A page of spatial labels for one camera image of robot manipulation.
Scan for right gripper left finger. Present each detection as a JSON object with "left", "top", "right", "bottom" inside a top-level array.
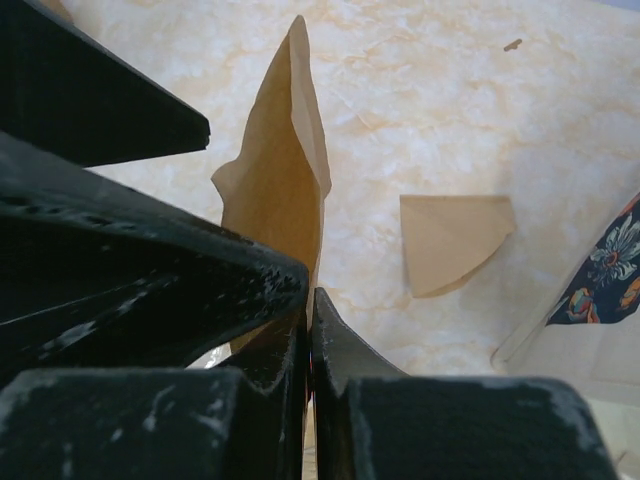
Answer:
[{"left": 1, "top": 135, "right": 309, "bottom": 479}]

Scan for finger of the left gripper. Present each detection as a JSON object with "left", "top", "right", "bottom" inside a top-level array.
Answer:
[{"left": 1, "top": 1, "right": 210, "bottom": 167}]

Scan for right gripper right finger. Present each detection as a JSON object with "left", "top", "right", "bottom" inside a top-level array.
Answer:
[{"left": 311, "top": 289, "right": 616, "bottom": 479}]

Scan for brown paper filter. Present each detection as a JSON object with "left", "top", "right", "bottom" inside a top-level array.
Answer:
[
  {"left": 210, "top": 14, "right": 334, "bottom": 356},
  {"left": 400, "top": 195, "right": 516, "bottom": 298}
]

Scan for cream canvas tote bag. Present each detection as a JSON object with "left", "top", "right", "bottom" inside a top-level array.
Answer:
[{"left": 491, "top": 196, "right": 639, "bottom": 479}]

